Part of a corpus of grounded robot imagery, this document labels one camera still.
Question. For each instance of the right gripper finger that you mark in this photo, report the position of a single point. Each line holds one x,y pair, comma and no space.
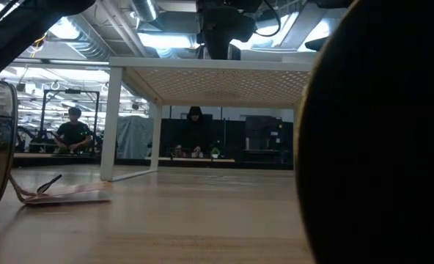
220,45

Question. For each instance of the gold candlestick holder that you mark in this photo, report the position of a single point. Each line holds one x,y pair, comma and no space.
385,146

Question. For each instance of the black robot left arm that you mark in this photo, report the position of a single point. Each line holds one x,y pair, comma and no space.
19,33

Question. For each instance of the white perforated shelf riser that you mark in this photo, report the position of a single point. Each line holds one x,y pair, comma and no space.
220,88

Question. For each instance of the person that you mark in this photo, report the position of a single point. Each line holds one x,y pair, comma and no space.
72,133
195,128

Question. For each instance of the black partition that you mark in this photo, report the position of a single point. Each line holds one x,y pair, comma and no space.
261,139

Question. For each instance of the small potted plant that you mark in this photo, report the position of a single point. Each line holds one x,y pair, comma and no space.
215,151

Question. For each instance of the grey cover cloth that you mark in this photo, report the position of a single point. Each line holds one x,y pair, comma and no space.
134,137

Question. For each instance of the background wooden desk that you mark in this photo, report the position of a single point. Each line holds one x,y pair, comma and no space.
30,155

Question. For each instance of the round silver ventilation duct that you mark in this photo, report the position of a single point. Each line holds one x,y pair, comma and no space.
145,9

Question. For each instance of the ribbed silver ventilation duct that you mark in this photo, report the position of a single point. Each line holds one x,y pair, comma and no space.
92,44

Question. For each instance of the black frame rig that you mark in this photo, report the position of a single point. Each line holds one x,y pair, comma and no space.
72,91

